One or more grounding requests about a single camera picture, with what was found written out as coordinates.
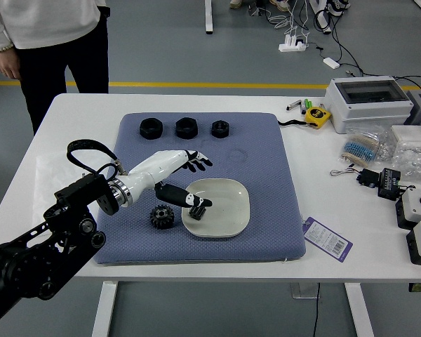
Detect white electrical enclosure box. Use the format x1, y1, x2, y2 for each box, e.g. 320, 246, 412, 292
324, 76, 415, 135

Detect white background table leg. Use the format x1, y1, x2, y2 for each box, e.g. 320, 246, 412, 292
203, 0, 215, 35

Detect white foam block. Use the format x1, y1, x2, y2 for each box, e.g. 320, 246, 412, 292
391, 125, 421, 150

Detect clear bag of resistors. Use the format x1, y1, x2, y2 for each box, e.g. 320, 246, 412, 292
340, 128, 396, 168

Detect person's right hand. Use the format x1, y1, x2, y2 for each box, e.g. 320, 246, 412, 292
0, 47, 22, 80

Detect large black gear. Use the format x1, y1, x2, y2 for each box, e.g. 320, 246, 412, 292
149, 204, 176, 230

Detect person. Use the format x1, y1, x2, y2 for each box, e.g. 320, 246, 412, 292
0, 0, 111, 136

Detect black white sneaker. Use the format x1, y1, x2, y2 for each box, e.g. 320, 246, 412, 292
324, 0, 350, 17

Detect white blue push-button box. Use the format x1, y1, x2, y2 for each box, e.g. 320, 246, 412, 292
395, 187, 421, 231

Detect white table right leg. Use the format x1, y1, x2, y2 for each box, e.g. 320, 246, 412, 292
343, 282, 376, 337

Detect white table left leg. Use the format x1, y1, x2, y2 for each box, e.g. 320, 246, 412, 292
91, 280, 119, 337

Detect clear bag of screws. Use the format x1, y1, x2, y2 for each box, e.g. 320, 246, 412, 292
389, 145, 421, 183

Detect white cable bundle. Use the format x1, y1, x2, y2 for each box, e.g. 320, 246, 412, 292
266, 0, 312, 40

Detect big black hex nut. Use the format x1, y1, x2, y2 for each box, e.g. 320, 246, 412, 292
175, 117, 199, 140
139, 118, 164, 140

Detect black under-table cable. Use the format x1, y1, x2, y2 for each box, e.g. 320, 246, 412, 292
312, 282, 321, 337

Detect small black hex nut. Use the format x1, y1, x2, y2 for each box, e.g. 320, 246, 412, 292
211, 120, 231, 139

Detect black tape measure strap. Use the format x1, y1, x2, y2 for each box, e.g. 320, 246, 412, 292
276, 119, 308, 128

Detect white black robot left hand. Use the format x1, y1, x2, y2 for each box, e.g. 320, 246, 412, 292
124, 149, 214, 209

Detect purple white product tag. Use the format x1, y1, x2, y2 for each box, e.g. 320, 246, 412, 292
301, 216, 354, 264

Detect small black wired module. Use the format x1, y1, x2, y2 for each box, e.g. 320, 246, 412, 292
330, 167, 383, 190

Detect white power strip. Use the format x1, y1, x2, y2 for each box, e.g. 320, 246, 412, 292
279, 33, 309, 53

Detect yellow black tape measure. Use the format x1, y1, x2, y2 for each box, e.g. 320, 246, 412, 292
304, 107, 333, 130

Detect black module with green lights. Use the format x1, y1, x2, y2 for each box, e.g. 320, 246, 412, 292
377, 167, 403, 201

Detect grey under-table control box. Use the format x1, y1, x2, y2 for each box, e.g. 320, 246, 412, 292
290, 282, 321, 300

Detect white square plate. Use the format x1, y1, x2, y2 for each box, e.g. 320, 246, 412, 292
181, 178, 250, 239

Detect black floor cable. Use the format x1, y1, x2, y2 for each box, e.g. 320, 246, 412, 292
314, 6, 421, 92

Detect blue-grey quilted cushion mat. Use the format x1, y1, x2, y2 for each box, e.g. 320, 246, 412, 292
93, 112, 308, 267

